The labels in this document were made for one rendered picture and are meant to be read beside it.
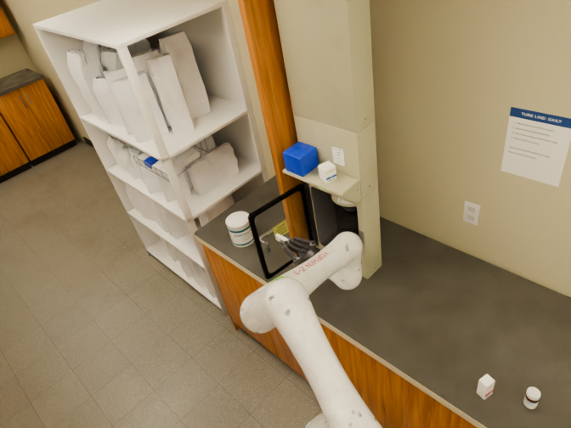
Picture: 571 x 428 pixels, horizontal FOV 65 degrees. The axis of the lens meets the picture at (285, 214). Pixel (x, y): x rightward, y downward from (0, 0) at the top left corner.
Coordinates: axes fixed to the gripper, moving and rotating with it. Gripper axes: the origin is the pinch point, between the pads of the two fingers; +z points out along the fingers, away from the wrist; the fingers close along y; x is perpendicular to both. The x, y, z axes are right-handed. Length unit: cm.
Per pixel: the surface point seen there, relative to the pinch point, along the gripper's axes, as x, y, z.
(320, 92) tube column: -56, -26, -8
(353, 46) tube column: -74, -28, -23
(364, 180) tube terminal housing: -21.0, -29.0, -22.7
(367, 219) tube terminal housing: -0.9, -28.9, -22.6
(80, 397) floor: 127, 101, 122
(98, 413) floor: 127, 98, 101
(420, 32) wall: -64, -69, -22
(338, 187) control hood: -23.1, -18.0, -18.7
